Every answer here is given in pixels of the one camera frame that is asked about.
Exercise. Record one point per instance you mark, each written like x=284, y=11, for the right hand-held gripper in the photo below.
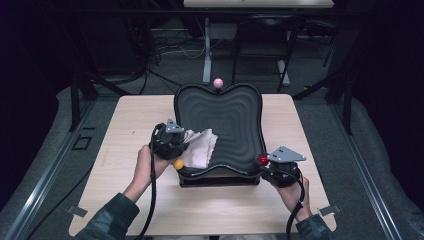
x=283, y=171

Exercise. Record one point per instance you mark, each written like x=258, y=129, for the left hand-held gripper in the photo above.
x=166, y=143

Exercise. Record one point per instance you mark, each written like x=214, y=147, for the red ball knob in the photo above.
x=263, y=160

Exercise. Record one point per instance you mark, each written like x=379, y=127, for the yellow ball knob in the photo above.
x=178, y=164

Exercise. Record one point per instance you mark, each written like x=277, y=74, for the white waffle cloth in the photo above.
x=201, y=148

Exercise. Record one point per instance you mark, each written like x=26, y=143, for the black wavy tray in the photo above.
x=221, y=123

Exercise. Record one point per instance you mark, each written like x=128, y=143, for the pink ball knob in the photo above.
x=218, y=83

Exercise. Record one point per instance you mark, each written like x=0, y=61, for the person's right hand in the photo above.
x=296, y=200

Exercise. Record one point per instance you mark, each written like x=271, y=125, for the person's left hand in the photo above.
x=145, y=170

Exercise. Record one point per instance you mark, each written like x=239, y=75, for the white desk leg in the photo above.
x=207, y=53

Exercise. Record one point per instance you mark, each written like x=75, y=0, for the black chair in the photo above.
x=263, y=36

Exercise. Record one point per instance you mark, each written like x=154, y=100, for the white desk top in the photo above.
x=258, y=3

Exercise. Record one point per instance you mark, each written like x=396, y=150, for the grey table bracket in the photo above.
x=330, y=210
x=76, y=211

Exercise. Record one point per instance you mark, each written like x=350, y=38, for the aluminium floor rail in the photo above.
x=370, y=186
x=40, y=193

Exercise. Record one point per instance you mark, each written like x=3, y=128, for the black metal frame stand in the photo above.
x=76, y=100
x=348, y=106

